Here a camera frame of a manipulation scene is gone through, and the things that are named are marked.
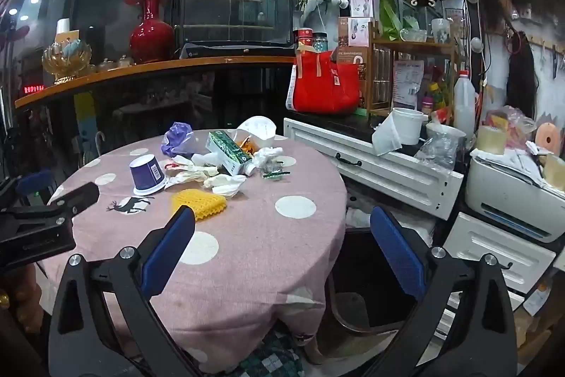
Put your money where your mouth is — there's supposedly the white plastic wrapper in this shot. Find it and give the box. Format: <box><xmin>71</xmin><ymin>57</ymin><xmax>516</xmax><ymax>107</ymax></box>
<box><xmin>165</xmin><ymin>154</ymin><xmax>220</xmax><ymax>187</ymax></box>

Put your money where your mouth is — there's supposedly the white drawer cabinet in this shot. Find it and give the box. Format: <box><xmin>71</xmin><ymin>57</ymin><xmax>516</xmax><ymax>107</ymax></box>
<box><xmin>283</xmin><ymin>117</ymin><xmax>464</xmax><ymax>221</ymax></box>

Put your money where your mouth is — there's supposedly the green candy wrapper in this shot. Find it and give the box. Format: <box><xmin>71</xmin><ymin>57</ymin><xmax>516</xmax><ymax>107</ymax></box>
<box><xmin>262</xmin><ymin>167</ymin><xmax>292</xmax><ymax>182</ymax></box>

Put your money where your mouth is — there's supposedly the green checked cloth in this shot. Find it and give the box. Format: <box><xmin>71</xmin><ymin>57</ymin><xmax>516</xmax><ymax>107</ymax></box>
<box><xmin>230</xmin><ymin>333</ymin><xmax>305</xmax><ymax>377</ymax></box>

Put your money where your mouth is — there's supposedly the purple plastic bag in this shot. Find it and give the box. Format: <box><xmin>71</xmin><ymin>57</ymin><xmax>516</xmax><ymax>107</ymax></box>
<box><xmin>161</xmin><ymin>122</ymin><xmax>195</xmax><ymax>157</ymax></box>

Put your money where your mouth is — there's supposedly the white plastic tub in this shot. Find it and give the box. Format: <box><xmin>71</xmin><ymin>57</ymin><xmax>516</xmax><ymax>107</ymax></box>
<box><xmin>392</xmin><ymin>107</ymin><xmax>426</xmax><ymax>146</ymax></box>

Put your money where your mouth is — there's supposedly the white plastic bottle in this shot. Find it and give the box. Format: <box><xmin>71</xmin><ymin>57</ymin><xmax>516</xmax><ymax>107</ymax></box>
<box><xmin>454</xmin><ymin>70</ymin><xmax>478</xmax><ymax>137</ymax></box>

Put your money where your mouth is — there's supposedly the green milk carton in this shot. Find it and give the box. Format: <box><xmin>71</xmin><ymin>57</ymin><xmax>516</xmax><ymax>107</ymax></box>
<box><xmin>206</xmin><ymin>130</ymin><xmax>253</xmax><ymax>176</ymax></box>

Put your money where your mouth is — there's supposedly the clear tape roll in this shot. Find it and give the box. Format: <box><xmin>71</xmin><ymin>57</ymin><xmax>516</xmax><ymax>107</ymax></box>
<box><xmin>477</xmin><ymin>125</ymin><xmax>507</xmax><ymax>157</ymax></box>

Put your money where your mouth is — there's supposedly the purple paper cup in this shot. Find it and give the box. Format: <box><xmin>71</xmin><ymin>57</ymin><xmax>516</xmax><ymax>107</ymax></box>
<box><xmin>129</xmin><ymin>154</ymin><xmax>167</xmax><ymax>196</ymax></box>

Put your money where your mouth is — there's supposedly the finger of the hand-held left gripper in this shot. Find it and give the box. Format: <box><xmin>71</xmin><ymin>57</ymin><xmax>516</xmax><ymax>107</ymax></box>
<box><xmin>15</xmin><ymin>169</ymin><xmax>56</xmax><ymax>205</ymax></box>
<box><xmin>0</xmin><ymin>182</ymin><xmax>100</xmax><ymax>228</ymax></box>

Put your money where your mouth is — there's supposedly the yellow mesh sponge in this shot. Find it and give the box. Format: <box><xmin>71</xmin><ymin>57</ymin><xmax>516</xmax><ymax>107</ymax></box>
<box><xmin>171</xmin><ymin>189</ymin><xmax>227</xmax><ymax>222</ymax></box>

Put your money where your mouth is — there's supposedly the glass display case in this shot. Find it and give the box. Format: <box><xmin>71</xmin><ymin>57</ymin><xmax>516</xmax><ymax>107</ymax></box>
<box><xmin>171</xmin><ymin>0</ymin><xmax>296</xmax><ymax>52</ymax></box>

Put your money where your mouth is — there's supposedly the white low drawer unit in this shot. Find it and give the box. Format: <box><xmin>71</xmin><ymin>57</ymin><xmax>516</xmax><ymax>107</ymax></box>
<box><xmin>441</xmin><ymin>213</ymin><xmax>557</xmax><ymax>295</ymax></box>

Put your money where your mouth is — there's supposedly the wooden counter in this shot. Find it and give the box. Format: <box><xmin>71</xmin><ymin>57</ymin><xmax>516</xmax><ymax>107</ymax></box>
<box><xmin>14</xmin><ymin>55</ymin><xmax>296</xmax><ymax>109</ymax></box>

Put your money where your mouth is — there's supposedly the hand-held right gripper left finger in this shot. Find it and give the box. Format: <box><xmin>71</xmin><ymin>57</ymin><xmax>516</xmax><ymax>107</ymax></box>
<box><xmin>48</xmin><ymin>205</ymin><xmax>208</xmax><ymax>377</ymax></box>

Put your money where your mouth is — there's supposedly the pink printed box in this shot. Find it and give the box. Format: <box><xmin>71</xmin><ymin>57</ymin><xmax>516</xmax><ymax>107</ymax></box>
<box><xmin>350</xmin><ymin>0</ymin><xmax>380</xmax><ymax>23</ymax></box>

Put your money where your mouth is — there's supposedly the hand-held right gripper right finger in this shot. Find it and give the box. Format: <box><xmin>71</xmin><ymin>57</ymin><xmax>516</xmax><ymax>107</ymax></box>
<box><xmin>353</xmin><ymin>206</ymin><xmax>518</xmax><ymax>377</ymax></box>

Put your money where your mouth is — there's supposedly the orange snack packet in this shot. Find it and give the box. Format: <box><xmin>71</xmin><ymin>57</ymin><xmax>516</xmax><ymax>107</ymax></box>
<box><xmin>238</xmin><ymin>136</ymin><xmax>262</xmax><ymax>158</ymax></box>

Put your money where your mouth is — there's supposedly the red fabric bag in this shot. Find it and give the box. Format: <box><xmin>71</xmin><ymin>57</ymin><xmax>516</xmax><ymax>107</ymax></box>
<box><xmin>287</xmin><ymin>48</ymin><xmax>360</xmax><ymax>115</ymax></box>

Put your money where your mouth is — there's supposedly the gold lotus bowl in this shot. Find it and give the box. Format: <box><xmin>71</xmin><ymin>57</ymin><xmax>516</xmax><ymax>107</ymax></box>
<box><xmin>42</xmin><ymin>40</ymin><xmax>93</xmax><ymax>85</ymax></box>

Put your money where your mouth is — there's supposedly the white printer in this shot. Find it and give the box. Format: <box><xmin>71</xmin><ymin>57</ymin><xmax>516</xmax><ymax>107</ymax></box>
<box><xmin>465</xmin><ymin>147</ymin><xmax>565</xmax><ymax>244</ymax></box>

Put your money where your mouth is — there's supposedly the white plastic bag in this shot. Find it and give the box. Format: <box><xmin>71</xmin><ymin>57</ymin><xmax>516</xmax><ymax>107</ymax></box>
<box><xmin>346</xmin><ymin>192</ymin><xmax>377</xmax><ymax>228</ymax></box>

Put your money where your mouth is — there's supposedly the white paper towel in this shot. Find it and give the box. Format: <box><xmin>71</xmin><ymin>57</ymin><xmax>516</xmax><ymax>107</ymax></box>
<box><xmin>372</xmin><ymin>112</ymin><xmax>403</xmax><ymax>157</ymax></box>

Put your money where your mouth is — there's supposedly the clear plastic bag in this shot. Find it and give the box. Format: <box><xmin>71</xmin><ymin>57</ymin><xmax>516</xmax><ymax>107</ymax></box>
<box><xmin>415</xmin><ymin>123</ymin><xmax>467</xmax><ymax>173</ymax></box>

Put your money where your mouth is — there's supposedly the red-lid jar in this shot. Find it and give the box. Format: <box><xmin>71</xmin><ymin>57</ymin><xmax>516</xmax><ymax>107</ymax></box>
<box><xmin>293</xmin><ymin>28</ymin><xmax>313</xmax><ymax>51</ymax></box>

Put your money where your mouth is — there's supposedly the red ceramic vase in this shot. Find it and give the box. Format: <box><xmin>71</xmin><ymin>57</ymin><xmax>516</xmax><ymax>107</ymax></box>
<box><xmin>129</xmin><ymin>0</ymin><xmax>176</xmax><ymax>64</ymax></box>

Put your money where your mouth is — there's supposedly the white face mask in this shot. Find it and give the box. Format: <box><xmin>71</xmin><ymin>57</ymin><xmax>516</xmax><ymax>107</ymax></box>
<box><xmin>237</xmin><ymin>116</ymin><xmax>277</xmax><ymax>141</ymax></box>

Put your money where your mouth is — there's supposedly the wooden shelf rack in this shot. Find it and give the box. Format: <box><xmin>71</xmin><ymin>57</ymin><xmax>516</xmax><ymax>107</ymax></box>
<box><xmin>368</xmin><ymin>21</ymin><xmax>457</xmax><ymax>118</ymax></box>

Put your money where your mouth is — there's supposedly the dark trash bin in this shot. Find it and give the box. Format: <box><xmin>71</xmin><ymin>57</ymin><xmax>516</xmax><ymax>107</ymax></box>
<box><xmin>327</xmin><ymin>227</ymin><xmax>431</xmax><ymax>336</ymax></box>

